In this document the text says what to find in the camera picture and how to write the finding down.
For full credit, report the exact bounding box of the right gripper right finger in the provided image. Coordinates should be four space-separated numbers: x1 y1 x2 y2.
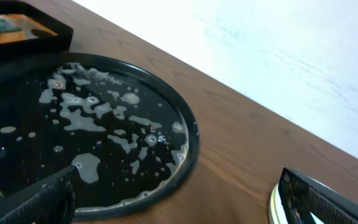
278 167 358 224

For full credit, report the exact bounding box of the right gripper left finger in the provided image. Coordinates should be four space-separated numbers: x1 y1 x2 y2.
0 166 79 224

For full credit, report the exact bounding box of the light blue plate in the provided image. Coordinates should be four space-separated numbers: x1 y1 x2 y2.
272 176 338 224

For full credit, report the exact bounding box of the yellow plate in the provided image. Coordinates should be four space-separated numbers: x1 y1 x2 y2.
268 189 275 224

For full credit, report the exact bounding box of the black round tray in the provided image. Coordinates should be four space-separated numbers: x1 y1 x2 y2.
0 53 200 222

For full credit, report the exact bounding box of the black rectangular water tray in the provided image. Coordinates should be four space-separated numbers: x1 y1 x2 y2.
0 1 74 62

